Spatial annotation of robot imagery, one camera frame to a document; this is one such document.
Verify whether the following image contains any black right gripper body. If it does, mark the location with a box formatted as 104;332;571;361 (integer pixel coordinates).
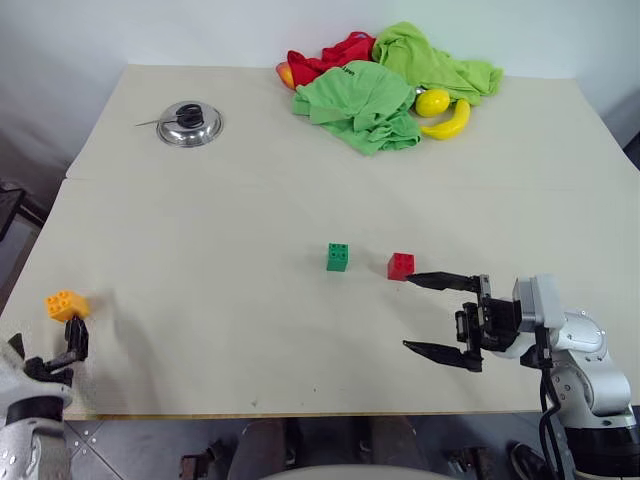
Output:
453;273;524;355

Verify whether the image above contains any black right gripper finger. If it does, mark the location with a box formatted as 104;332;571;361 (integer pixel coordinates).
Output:
402;339;484;374
405;271;482;294

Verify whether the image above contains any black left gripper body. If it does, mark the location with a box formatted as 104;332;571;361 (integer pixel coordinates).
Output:
22;353;76;388

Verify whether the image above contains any orange toy building block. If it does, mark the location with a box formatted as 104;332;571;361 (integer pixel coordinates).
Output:
43;289;93;322

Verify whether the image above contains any red toy building block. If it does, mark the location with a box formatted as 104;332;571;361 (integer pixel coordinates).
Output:
386;252;416;282

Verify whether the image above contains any green toy building block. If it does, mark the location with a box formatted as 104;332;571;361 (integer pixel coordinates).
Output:
325;242;351;273

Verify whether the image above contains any black shoe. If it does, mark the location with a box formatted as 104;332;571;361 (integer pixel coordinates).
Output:
508;441;554;480

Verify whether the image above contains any yellow banana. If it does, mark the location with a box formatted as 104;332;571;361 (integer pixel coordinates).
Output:
419;98;473;142

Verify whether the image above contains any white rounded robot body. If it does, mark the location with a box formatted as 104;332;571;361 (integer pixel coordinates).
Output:
259;464;441;480

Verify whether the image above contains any yellow lemon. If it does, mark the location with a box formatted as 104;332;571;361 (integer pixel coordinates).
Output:
415;87;452;119

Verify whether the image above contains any green shirt with dark print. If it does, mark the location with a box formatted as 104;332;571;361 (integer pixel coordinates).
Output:
291;60;424;158

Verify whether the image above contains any plain green cloth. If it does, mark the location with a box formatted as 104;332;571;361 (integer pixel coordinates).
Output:
371;20;505;108

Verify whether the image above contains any steel pot lid black knob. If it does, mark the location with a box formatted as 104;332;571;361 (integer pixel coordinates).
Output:
155;100;225;150

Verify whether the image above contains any red cloth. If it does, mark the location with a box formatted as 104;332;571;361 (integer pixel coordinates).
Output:
286;31;378;92

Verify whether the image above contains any orange red peach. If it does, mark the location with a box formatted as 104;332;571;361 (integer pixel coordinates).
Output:
275;61;298;92

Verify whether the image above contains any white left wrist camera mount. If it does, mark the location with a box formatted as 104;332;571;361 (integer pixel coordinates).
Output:
0;338;74;409

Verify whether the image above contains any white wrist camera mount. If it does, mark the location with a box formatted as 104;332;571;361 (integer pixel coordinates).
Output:
511;273;567;334
0;338;74;409

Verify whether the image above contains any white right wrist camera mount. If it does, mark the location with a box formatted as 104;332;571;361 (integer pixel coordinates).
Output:
511;273;567;334

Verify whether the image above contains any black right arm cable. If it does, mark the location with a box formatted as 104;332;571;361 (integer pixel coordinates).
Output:
519;323;569;480

